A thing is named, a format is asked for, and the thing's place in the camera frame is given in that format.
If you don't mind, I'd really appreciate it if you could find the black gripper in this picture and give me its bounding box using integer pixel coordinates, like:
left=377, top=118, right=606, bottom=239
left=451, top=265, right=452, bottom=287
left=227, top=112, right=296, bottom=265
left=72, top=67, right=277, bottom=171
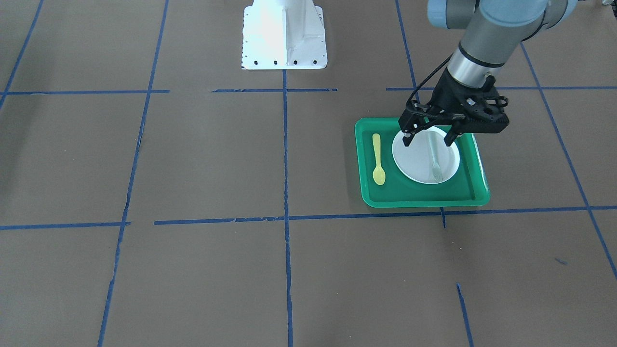
left=398, top=72, right=497, bottom=147

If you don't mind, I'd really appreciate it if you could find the yellow plastic spoon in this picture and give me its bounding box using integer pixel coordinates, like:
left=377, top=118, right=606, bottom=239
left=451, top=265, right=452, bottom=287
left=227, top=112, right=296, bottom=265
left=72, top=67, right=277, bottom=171
left=372, top=133, right=386, bottom=186

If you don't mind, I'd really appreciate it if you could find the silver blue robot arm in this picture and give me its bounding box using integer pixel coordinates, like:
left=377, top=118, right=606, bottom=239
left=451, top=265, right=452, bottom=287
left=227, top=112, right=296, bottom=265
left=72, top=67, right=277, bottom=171
left=399, top=0, right=577, bottom=147

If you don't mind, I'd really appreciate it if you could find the white round plate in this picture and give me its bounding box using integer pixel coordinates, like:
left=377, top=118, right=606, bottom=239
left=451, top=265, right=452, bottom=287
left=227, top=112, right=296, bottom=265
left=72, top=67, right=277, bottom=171
left=392, top=127, right=461, bottom=185

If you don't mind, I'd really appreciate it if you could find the white plastic fork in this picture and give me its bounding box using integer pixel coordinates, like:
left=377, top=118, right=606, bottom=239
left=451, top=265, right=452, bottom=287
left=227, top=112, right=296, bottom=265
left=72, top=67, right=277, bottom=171
left=428, top=132, right=443, bottom=184

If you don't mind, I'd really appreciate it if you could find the green plastic tray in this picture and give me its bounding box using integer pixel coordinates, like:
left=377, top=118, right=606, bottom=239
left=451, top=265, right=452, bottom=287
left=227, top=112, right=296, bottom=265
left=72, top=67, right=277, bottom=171
left=355, top=117, right=491, bottom=208

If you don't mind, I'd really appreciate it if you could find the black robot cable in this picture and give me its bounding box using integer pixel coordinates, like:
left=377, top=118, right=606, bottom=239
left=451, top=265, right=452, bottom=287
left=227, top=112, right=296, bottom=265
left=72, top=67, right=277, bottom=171
left=406, top=54, right=454, bottom=121

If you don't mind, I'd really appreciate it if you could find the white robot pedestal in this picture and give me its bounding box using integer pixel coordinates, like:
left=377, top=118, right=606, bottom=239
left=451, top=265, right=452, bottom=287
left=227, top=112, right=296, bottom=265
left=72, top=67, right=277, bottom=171
left=241, top=0, right=328, bottom=70

